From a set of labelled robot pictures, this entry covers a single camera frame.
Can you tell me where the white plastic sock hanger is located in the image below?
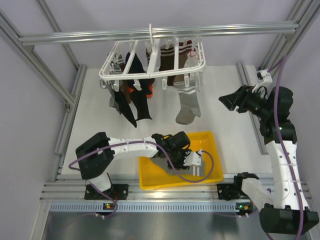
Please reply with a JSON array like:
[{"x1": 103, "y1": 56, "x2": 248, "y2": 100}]
[{"x1": 98, "y1": 36, "x2": 207, "y2": 91}]

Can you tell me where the white sock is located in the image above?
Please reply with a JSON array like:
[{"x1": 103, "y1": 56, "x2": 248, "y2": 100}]
[{"x1": 184, "y1": 50, "x2": 203, "y2": 92}]

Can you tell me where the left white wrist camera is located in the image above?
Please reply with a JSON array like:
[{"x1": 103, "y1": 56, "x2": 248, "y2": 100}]
[{"x1": 183, "y1": 149, "x2": 204, "y2": 167}]

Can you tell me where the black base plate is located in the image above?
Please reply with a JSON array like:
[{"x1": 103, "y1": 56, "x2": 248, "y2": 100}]
[
  {"x1": 84, "y1": 184, "x2": 129, "y2": 200},
  {"x1": 217, "y1": 183, "x2": 239, "y2": 201}
]

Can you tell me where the grey striped sock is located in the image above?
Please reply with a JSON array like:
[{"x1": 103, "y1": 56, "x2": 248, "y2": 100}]
[
  {"x1": 151, "y1": 157, "x2": 206, "y2": 177},
  {"x1": 173, "y1": 80, "x2": 201, "y2": 125}
]

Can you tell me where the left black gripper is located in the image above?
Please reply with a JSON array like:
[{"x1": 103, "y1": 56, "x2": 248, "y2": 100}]
[{"x1": 167, "y1": 147, "x2": 192, "y2": 170}]

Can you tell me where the aluminium crossbar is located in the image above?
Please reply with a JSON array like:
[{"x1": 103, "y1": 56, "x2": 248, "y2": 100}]
[{"x1": 18, "y1": 21, "x2": 299, "y2": 46}]

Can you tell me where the yellow plastic tray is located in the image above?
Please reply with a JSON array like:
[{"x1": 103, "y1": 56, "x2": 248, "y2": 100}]
[{"x1": 138, "y1": 131, "x2": 224, "y2": 190}]

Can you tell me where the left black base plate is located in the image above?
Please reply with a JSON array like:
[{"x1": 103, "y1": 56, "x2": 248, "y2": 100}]
[{"x1": 84, "y1": 184, "x2": 129, "y2": 200}]

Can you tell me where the grey patterned sock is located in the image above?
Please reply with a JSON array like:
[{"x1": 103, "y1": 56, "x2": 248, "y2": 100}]
[{"x1": 108, "y1": 53, "x2": 125, "y2": 115}]

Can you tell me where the perforated cable duct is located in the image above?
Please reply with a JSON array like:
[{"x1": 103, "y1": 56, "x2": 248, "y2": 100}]
[{"x1": 49, "y1": 201, "x2": 240, "y2": 213}]

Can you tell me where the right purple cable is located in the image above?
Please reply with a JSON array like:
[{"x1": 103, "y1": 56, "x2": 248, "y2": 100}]
[{"x1": 264, "y1": 56, "x2": 305, "y2": 240}]

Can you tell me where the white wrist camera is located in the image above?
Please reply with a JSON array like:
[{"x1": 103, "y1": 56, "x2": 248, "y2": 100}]
[
  {"x1": 252, "y1": 69, "x2": 273, "y2": 93},
  {"x1": 183, "y1": 149, "x2": 204, "y2": 167}
]

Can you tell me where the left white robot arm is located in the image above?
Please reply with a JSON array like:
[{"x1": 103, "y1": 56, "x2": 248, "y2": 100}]
[{"x1": 75, "y1": 131, "x2": 192, "y2": 199}]

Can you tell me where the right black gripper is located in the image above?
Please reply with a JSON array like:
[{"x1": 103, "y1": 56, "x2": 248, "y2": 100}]
[{"x1": 219, "y1": 84, "x2": 272, "y2": 119}]

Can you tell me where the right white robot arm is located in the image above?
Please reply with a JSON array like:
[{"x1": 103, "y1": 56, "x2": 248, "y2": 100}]
[{"x1": 219, "y1": 85, "x2": 320, "y2": 237}]

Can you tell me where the black sock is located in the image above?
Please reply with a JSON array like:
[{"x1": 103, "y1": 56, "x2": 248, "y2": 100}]
[
  {"x1": 130, "y1": 90, "x2": 152, "y2": 121},
  {"x1": 114, "y1": 90, "x2": 137, "y2": 128}
]

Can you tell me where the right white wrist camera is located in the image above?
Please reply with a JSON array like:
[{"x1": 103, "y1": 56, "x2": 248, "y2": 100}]
[{"x1": 252, "y1": 69, "x2": 273, "y2": 93}]

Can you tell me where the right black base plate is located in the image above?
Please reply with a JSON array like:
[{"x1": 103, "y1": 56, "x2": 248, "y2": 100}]
[{"x1": 217, "y1": 183, "x2": 239, "y2": 201}]

